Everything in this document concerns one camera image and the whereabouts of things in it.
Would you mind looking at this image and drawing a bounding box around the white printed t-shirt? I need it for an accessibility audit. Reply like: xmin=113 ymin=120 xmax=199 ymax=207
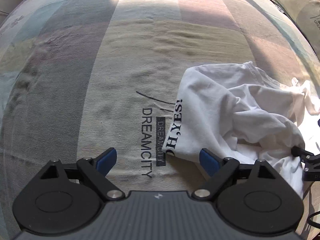
xmin=161 ymin=61 xmax=320 ymax=198

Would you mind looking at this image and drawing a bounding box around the large beige pillow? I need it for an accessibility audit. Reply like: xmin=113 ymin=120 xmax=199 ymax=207
xmin=265 ymin=0 xmax=320 ymax=30

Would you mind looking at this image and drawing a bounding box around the black cable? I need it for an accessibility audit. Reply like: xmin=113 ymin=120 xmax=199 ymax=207
xmin=306 ymin=211 xmax=320 ymax=230

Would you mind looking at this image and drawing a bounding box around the bed with pastel sheet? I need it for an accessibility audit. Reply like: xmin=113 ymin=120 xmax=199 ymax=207
xmin=0 ymin=0 xmax=320 ymax=240

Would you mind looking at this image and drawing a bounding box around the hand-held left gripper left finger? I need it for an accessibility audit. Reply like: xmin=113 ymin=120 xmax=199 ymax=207
xmin=40 ymin=147 xmax=125 ymax=202

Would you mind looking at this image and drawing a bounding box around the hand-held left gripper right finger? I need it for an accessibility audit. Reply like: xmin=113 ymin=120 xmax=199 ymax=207
xmin=191 ymin=148 xmax=277 ymax=202

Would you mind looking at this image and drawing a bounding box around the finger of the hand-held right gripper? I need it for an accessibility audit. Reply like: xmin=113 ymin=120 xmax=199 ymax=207
xmin=291 ymin=146 xmax=320 ymax=172

